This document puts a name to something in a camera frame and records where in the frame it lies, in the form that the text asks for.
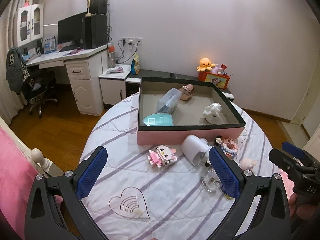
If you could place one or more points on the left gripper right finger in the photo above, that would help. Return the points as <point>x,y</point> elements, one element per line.
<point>271,219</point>

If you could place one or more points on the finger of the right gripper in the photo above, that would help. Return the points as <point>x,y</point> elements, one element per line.
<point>286,160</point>
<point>292,150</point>

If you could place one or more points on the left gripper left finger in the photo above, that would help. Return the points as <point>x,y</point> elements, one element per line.
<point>44,220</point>

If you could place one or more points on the small pink pig figure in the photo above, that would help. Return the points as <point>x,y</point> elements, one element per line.
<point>247,164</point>

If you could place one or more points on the pink block figure toy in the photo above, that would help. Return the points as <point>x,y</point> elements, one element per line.
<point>227,145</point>

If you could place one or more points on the white mini hair dryer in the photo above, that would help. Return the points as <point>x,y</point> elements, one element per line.
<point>195,149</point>

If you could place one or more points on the pink block cat figure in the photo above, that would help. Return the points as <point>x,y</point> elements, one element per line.
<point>162,155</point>

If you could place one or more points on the person right hand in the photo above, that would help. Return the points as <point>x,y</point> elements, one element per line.
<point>302,207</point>

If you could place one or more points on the pink blanket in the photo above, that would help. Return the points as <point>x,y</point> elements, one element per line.
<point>18,172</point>

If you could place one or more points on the striped white bed quilt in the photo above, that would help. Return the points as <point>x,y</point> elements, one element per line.
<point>133,200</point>

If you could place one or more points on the white astronaut figurine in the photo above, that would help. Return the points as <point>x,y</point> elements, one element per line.
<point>212,114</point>

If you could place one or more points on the orange toy storage box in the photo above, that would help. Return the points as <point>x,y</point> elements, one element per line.
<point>221,81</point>

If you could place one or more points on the beige window curtain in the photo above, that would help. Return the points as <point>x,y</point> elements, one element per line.
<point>11,103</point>

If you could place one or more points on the orange octopus plush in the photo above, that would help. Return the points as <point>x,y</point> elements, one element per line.
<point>205,65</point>

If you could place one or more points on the black office chair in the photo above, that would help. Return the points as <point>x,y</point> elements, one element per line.
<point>39,89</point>

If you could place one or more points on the pink box with black rim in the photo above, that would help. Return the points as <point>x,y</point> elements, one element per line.
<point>188,116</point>

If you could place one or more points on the clear plastic swab box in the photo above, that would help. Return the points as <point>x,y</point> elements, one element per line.
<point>169,101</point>

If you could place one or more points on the teal oval case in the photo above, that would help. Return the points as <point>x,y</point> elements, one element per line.
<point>158,119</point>

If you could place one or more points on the white small side cabinet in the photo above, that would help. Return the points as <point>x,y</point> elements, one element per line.
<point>113,87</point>

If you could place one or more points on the white computer desk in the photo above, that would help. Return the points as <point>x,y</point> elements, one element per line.
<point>83,68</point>

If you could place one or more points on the dark jacket on chair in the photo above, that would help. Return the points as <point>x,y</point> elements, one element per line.
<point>16,70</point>

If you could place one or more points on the orange cap water bottle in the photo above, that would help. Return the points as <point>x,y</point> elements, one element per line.
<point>112,56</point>

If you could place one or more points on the blue yellow snack bag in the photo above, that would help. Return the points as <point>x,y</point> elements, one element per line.
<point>135,64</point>

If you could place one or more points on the black computer monitor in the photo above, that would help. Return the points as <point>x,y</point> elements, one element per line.
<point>70,30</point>

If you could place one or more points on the black computer tower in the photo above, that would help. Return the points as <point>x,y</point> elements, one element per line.
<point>95,31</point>

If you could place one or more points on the white glass door cabinet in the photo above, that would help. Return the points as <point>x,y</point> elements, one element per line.
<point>29,24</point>

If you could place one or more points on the black speaker box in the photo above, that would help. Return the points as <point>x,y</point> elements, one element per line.
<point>97,7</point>

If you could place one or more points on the white bed post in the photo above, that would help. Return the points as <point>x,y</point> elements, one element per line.
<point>47,165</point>

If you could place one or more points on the white wall socket strip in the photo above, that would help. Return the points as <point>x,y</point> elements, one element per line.
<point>131,41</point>

